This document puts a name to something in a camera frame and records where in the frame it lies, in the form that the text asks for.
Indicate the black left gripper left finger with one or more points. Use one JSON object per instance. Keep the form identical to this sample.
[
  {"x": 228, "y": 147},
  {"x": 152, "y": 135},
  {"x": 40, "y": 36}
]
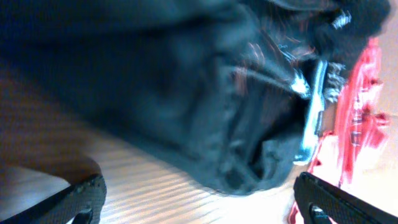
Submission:
[{"x": 80, "y": 203}]

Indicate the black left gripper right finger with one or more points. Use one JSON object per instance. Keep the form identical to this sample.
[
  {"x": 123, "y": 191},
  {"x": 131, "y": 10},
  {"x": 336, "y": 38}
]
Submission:
[{"x": 320, "y": 202}]

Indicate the black patterned jersey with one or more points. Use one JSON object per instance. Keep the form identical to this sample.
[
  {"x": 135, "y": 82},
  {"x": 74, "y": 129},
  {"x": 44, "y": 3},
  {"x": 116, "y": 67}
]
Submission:
[{"x": 231, "y": 92}]

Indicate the red t-shirt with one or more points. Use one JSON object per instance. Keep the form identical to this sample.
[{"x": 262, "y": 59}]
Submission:
[{"x": 358, "y": 137}]

